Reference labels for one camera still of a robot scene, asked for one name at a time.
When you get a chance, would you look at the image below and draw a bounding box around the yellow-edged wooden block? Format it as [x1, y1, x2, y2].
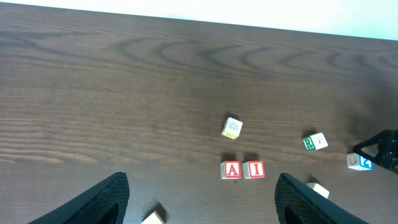
[221, 117, 243, 139]

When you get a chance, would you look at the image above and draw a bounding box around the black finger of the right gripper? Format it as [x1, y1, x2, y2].
[353, 129, 397, 174]

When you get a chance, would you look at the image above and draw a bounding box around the green picture block upper right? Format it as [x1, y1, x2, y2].
[302, 133, 328, 151]

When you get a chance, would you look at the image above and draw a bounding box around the green block centre right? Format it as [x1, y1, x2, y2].
[307, 183, 330, 198]

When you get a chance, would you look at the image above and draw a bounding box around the red letter A block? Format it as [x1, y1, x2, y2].
[220, 161, 241, 179]

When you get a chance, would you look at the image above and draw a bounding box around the green block left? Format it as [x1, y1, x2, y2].
[141, 211, 165, 224]

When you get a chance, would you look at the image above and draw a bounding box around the blue number 2 block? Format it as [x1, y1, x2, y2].
[346, 153, 373, 170]

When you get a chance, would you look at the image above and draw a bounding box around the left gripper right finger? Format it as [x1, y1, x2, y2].
[274, 173, 365, 224]

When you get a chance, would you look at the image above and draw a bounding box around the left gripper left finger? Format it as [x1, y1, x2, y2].
[30, 172, 130, 224]

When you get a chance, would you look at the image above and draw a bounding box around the red letter I block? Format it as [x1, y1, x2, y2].
[243, 161, 266, 179]

